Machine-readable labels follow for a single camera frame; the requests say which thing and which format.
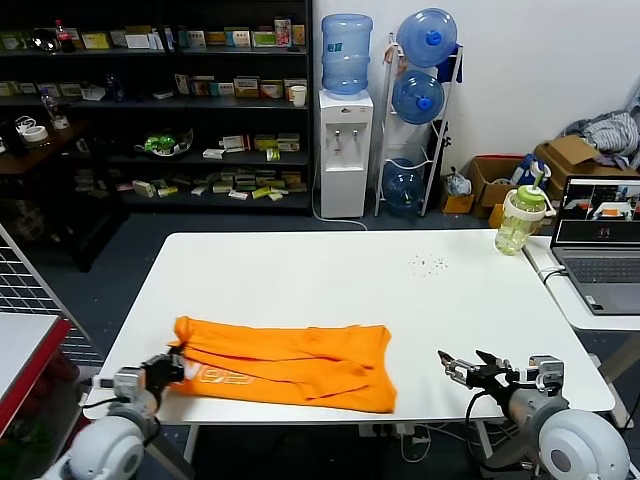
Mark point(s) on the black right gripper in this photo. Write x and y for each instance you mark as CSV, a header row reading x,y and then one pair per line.
x,y
492,382

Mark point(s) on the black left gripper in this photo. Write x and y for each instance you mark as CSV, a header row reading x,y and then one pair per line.
x,y
160,375

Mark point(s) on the orange t-shirt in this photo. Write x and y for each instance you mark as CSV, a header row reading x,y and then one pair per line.
x,y
300,360

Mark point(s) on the pile of grey clothes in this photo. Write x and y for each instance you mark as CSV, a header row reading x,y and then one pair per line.
x,y
609,131

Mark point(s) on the white side table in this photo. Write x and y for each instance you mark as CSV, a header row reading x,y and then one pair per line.
x,y
565,300

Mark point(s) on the white power strip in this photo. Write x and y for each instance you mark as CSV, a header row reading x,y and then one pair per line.
x,y
380,430

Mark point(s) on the scattered dark crumbs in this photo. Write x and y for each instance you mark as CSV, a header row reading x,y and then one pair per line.
x,y
426,260

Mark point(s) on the green lid drinking bottle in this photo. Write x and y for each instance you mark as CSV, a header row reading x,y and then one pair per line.
x,y
516,224

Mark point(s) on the small yellow carton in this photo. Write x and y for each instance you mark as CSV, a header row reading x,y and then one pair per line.
x,y
497,216

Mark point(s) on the red edged white table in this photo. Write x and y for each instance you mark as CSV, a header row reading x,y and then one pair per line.
x,y
25,345

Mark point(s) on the grey laptop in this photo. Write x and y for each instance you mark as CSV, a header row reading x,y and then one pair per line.
x,y
600,269

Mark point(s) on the small yellow cardboard box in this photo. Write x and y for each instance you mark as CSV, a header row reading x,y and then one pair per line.
x,y
456,204

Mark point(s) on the grey plastic bag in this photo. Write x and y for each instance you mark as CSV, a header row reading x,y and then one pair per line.
x,y
458,183

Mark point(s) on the open brown cardboard box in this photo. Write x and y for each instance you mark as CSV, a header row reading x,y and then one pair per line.
x,y
481,179

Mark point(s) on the blue white bag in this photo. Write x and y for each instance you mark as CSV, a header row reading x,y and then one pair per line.
x,y
524,171

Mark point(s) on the bag of green items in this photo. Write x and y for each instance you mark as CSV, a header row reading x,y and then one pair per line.
x,y
161,143

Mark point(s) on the white red medicine box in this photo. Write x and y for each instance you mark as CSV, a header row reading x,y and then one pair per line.
x,y
235,143

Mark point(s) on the large flat cardboard box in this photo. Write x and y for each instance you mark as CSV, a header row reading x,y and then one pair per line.
x,y
564,154

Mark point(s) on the white water dispenser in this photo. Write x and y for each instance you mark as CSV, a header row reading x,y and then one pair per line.
x,y
345,160

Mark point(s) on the brown wooden table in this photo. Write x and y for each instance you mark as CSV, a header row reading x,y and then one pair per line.
x,y
44,149

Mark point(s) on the black shelf unit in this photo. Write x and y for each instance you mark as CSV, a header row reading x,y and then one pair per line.
x,y
150,107

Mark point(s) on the white tape roll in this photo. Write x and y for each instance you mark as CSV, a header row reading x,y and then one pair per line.
x,y
36,135

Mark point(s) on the dark blue bottle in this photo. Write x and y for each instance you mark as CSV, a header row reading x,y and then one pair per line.
x,y
115,88

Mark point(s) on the orange white medicine box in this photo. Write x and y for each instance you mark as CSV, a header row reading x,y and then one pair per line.
x,y
271,89

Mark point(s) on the clear plastic water bottle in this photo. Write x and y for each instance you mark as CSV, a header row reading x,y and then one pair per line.
x,y
49,106

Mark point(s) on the white paper cup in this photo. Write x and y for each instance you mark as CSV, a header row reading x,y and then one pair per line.
x,y
298,96

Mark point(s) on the plain white box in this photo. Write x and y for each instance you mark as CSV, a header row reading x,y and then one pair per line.
x,y
138,41

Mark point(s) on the yellow green box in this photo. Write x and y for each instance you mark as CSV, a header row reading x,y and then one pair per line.
x,y
95,41

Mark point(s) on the cola bottle red cap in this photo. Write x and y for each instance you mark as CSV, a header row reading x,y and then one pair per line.
x,y
65,40

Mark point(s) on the blue labelled water jug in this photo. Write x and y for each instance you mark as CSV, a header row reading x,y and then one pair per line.
x,y
346,55

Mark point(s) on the tall pink print box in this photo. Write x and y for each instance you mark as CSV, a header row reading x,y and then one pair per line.
x,y
283,33

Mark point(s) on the clear glass globe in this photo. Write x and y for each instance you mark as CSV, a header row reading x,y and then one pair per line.
x,y
45,40

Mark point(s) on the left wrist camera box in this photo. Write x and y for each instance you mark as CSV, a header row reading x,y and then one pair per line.
x,y
127,382

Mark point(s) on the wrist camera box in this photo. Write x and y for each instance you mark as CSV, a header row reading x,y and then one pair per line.
x,y
546,374
127,382

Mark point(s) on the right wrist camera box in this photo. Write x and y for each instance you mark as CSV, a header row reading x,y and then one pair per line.
x,y
546,374

